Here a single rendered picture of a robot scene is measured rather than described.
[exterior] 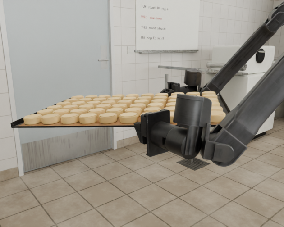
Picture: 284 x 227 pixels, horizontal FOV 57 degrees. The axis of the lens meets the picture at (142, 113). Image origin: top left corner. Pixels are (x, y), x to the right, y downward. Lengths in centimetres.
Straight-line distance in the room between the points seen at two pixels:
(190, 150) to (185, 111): 8
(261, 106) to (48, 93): 234
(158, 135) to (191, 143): 8
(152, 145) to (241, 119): 20
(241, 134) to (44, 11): 237
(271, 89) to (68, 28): 239
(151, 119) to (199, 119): 12
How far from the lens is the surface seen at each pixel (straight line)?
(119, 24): 302
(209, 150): 52
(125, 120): 69
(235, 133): 53
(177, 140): 52
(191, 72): 110
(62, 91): 275
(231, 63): 109
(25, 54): 261
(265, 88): 54
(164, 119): 61
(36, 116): 81
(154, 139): 58
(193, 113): 51
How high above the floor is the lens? 119
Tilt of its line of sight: 14 degrees down
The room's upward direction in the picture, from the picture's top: straight up
